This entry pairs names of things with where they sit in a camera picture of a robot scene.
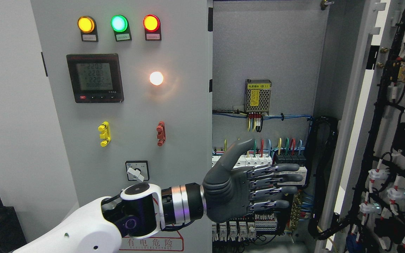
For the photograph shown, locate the white glowing indicator light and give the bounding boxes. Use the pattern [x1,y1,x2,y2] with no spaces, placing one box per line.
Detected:
[149,71,164,85]

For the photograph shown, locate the white rotary selector switch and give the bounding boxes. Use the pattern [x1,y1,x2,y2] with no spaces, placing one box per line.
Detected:
[125,160,150,182]

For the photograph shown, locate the metal mesh power supply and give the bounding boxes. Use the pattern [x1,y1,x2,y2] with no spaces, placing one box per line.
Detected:
[244,79,272,114]

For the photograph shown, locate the grey cabinet door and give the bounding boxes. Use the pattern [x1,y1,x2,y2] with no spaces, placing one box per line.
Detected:
[30,0,213,253]
[310,0,405,253]

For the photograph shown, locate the black wrapped cable bundle right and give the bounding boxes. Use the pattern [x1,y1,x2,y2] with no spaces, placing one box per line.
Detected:
[306,116,340,231]

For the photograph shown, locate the black white surge protector modules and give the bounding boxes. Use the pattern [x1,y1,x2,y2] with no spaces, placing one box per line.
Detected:
[274,152,307,188]

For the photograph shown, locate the yellow terminal post block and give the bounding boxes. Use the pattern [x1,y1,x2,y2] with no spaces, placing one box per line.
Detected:
[98,121,111,147]

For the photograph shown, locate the brass ground terminal bar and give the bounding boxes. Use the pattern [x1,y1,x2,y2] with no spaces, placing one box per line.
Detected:
[289,190,302,229]

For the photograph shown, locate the green indicator light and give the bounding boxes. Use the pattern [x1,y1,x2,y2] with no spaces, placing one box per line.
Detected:
[111,15,132,42]

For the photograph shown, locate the black digital power meter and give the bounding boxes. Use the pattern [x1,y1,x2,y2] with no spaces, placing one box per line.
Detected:
[66,53,124,103]

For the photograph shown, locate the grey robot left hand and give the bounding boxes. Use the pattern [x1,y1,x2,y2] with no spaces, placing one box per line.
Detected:
[202,139,302,223]

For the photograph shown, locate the red electric hazard warning sticker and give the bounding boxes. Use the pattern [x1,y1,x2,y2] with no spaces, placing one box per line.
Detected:
[120,232,184,252]

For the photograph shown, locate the white socket breaker row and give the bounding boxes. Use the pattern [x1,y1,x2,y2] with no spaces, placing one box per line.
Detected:
[233,154,272,168]

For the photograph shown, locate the red terminal post block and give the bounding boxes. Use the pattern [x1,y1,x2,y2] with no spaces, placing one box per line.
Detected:
[156,121,167,146]

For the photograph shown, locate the black box at left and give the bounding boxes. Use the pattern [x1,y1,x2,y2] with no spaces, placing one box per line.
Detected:
[0,198,27,253]

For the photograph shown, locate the lower relay terminal row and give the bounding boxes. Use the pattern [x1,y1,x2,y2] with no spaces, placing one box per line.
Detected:
[212,213,280,243]

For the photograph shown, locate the yellow indicator light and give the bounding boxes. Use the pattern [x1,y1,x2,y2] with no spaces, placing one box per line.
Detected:
[77,16,98,42]

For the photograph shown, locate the red indicator light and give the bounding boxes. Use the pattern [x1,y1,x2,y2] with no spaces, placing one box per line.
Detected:
[143,14,162,41]

